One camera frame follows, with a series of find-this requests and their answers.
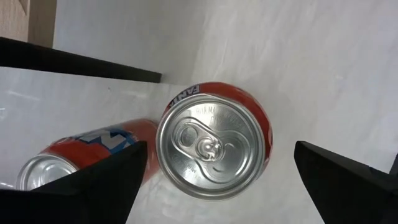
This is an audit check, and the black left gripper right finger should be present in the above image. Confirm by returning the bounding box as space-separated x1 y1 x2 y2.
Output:
294 140 398 224

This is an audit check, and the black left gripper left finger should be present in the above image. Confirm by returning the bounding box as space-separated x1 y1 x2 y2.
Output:
0 140 149 224

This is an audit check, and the red soda can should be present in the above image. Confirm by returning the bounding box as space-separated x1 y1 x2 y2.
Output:
155 81 274 200
15 118 161 191

